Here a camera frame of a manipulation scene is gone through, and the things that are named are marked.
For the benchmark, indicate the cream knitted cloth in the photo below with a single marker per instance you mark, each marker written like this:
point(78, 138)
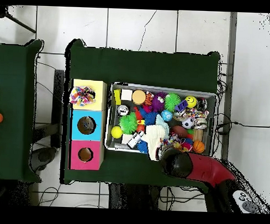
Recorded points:
point(155, 137)

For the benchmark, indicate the wooden box with three holes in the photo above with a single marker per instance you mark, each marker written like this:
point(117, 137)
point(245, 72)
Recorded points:
point(97, 126)

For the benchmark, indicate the purple spiky ball with eyes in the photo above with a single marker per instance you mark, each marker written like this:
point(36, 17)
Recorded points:
point(158, 101)

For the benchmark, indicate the clear mesh bin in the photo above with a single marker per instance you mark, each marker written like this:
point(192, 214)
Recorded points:
point(109, 126)

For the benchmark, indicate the polka dot cloth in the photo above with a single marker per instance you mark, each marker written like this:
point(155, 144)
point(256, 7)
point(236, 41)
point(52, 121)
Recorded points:
point(82, 96)

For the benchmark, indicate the blue fuzzy toy with eyes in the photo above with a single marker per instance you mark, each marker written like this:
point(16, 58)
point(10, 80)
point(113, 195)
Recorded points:
point(142, 147)

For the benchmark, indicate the small orange basketball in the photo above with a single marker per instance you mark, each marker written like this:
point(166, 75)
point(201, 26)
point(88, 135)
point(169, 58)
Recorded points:
point(198, 146)

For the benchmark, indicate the plain yellow ball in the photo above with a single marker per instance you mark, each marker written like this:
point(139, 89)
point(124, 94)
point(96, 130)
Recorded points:
point(117, 132)

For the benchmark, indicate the mint green knitted cloth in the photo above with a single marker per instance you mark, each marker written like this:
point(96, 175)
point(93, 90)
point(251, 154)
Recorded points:
point(162, 121)

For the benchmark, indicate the green cloth side table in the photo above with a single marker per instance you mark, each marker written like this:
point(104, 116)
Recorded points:
point(16, 88)

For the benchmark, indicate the black tripod stand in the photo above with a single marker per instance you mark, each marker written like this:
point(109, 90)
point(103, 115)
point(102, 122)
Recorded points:
point(1, 11)

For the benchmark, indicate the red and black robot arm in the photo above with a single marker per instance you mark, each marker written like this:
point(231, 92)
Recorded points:
point(208, 170)

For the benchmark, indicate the green spiky ball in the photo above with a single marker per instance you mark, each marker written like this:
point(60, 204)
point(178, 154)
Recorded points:
point(172, 102)
point(128, 123)

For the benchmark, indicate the yellow smiley ball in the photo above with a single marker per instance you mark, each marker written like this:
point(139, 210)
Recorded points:
point(191, 101)

